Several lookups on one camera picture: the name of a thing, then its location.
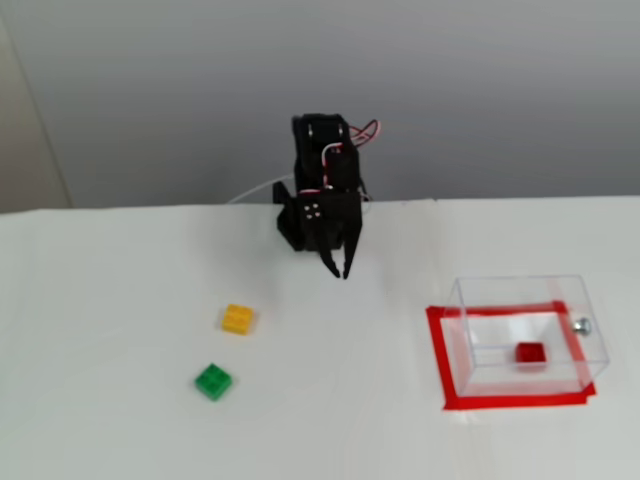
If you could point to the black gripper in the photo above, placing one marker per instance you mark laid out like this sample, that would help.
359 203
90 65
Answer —
334 220

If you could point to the red lego brick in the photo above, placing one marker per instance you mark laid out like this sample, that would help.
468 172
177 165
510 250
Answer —
530 355

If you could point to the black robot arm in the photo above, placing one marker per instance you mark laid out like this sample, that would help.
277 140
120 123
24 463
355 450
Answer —
307 165

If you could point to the yellow lego brick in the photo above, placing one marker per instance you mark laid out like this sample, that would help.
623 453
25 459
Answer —
237 319

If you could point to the green lego brick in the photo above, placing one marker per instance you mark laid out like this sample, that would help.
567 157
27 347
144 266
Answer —
214 382

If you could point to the transparent plastic box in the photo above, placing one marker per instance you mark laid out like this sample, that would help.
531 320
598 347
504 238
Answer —
525 310

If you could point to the silver metal box lock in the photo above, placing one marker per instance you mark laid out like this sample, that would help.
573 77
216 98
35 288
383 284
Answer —
581 326

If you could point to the black table clamp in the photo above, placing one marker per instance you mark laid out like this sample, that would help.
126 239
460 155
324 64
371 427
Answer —
281 195

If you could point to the red tape frame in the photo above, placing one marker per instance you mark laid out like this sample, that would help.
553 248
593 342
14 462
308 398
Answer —
515 402

